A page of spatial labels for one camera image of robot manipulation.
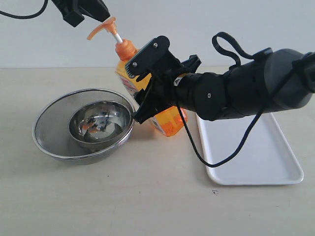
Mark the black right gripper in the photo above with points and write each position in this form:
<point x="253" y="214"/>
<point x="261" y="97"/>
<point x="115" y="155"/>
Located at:
<point x="159" y="94"/>

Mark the orange pump soap bottle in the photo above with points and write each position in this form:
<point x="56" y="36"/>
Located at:
<point x="167" y="122"/>

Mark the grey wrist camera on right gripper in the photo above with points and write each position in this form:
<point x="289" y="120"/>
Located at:
<point x="154" y="55"/>

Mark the small stainless steel bowl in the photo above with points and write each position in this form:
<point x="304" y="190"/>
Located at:
<point x="100" y="124"/>

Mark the steel mesh colander basket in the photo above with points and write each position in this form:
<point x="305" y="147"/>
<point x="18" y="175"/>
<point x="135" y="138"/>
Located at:
<point x="50" y="131"/>

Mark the white rectangular plastic tray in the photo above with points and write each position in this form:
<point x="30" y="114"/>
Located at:
<point x="265" y="159"/>

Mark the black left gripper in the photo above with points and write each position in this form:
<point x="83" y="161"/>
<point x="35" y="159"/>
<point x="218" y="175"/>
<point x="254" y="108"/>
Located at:
<point x="72" y="10"/>

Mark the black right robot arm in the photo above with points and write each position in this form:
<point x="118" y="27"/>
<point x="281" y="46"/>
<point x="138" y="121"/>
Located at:
<point x="276" y="81"/>

